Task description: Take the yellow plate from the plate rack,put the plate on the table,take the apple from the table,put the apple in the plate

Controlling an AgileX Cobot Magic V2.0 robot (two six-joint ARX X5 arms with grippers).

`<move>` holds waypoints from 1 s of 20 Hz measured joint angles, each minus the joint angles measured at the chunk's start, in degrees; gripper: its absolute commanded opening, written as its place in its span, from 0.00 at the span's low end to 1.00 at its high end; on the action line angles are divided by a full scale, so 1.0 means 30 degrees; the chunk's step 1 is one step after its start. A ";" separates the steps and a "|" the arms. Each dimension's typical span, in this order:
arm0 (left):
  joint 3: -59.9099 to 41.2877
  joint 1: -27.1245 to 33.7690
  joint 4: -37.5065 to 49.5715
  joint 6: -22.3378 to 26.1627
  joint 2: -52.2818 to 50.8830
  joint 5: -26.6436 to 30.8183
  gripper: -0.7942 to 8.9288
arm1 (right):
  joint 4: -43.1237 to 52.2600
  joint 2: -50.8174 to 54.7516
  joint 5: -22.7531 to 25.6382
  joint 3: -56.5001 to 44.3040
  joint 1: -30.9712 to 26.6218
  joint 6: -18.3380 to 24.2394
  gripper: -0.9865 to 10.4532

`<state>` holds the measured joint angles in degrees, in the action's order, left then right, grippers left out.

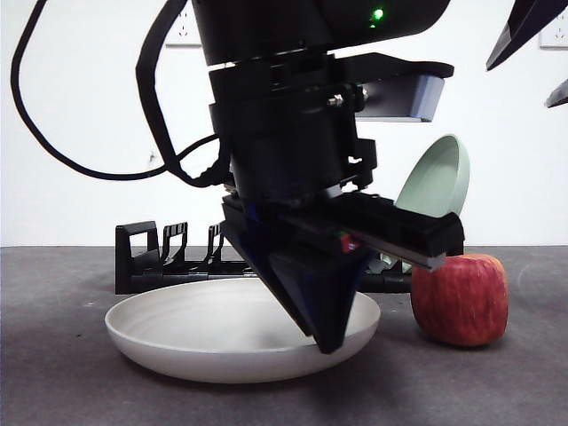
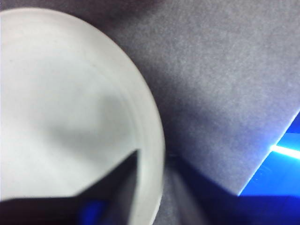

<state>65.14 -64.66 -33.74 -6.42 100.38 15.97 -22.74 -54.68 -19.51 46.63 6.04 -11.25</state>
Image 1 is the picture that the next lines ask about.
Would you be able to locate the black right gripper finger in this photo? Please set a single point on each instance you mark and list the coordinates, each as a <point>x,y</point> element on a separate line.
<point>560,95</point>
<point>537,22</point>

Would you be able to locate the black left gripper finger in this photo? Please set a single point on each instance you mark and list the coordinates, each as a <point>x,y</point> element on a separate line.
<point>253,239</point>
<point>319,288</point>

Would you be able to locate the pale yellow cream plate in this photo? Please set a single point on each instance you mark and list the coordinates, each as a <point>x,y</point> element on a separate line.
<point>186,319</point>

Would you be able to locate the red apple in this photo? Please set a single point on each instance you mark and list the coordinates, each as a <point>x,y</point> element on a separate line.
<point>461,306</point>

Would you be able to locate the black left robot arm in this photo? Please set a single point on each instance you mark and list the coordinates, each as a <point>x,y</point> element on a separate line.
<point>266,26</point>

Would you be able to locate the black plate rack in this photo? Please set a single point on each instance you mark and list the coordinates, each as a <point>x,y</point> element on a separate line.
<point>137,284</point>

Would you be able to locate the pale green plate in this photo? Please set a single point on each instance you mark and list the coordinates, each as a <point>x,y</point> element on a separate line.
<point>439,177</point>

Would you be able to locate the white wall socket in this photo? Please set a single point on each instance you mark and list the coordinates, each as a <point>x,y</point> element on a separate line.
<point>557,42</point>
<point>190,37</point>

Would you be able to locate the pale grey left camera box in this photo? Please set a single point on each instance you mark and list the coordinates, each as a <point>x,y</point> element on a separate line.
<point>426,97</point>

